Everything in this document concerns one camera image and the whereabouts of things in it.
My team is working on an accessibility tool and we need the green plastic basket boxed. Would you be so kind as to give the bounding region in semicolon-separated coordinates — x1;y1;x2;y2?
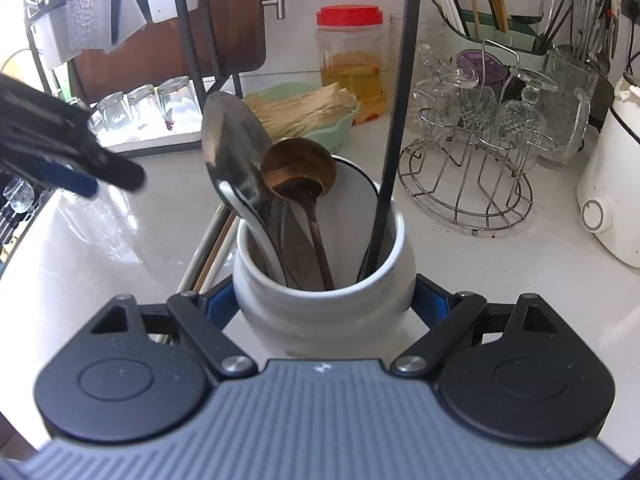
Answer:
242;81;361;156

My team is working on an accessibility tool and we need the white ceramic mug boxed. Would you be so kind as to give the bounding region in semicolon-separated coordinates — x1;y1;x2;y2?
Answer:
233;155;417;358

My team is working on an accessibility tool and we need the white kitchen appliance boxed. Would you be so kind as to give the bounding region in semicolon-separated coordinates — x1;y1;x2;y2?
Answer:
576;74;640;268

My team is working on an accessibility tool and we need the textured glass mug with handle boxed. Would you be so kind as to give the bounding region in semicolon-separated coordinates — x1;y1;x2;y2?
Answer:
542;50;601;170

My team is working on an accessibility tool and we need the textured glass pitcher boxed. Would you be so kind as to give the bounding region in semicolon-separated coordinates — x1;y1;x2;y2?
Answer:
387;12;451;116

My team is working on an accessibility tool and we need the patterned stem glass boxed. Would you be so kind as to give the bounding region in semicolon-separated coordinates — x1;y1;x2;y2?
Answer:
500;67;559;173

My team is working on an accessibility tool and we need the steel chopstick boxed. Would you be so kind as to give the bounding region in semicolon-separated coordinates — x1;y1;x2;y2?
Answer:
177;205;228;295

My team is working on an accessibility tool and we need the white drying tray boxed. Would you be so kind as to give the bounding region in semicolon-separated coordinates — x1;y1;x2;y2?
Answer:
95;105;236;153

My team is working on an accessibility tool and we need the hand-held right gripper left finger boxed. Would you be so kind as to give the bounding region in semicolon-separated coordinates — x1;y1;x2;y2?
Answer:
90;275;259;380

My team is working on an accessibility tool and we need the red-lidded plastic oil jar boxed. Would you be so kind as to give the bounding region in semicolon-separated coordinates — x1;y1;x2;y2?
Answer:
315;5;388;123

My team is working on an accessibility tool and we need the bunch of hanging steel utensils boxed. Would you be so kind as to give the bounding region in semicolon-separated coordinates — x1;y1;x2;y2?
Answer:
537;0;633;68

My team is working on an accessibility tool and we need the black metal rack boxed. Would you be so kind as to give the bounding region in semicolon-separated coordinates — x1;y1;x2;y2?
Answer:
22;0;246;156

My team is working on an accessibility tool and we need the copper spoon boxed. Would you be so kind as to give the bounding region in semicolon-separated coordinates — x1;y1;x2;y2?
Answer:
261;137;338;291

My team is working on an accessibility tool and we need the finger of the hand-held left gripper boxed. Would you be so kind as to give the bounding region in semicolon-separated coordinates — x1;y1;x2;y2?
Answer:
0;72;147;192
0;127;99;199

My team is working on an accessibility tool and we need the wooden chopstick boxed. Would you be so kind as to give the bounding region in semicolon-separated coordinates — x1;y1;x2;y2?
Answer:
194;212;237;295

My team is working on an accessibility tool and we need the steel spoon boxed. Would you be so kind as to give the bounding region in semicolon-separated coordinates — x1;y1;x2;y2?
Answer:
201;91;291;286

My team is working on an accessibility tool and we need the black chopstick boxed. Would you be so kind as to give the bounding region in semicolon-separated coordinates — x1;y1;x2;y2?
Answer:
357;0;425;281

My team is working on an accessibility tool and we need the clear textured mat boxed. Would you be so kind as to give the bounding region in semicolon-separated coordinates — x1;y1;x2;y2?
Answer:
65;0;113;53

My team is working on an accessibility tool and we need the steel wire cup rack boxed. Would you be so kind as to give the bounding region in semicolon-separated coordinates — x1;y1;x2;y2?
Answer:
398;40;558;236

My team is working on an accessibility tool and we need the clear drinking glass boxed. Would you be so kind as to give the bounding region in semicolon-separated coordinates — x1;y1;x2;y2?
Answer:
92;91;127;133
127;84;162;128

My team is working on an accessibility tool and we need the green utensil caddy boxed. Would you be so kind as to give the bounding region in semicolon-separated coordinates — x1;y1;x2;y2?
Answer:
452;7;556;71

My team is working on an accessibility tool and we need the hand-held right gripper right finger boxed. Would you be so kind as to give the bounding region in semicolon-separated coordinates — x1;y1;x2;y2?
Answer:
390;272;561;378

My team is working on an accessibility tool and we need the brown wooden cutting board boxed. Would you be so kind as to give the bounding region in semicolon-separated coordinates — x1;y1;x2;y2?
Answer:
70;0;266;103

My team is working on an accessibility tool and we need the white sponge block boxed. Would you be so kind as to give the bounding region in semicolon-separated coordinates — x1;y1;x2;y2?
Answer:
35;10;71;68

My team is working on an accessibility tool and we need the plain white ceramic spoon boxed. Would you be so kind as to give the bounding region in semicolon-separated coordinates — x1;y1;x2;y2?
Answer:
218;180;283;281

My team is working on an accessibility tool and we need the clear glass with red mark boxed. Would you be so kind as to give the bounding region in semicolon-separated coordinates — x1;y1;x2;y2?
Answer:
157;76;202;129

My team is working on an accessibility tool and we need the small glass goblet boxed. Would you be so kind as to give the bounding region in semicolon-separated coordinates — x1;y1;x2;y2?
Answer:
2;177;36;213

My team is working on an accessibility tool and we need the black-rimmed white ceramic spoon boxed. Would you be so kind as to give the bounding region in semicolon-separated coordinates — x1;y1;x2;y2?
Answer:
292;157;381;281

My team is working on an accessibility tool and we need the steel sink rack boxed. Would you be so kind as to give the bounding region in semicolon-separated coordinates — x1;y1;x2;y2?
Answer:
0;170;31;261

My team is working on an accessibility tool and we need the purple lid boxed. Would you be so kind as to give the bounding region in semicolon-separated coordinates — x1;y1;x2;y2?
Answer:
455;49;506;86

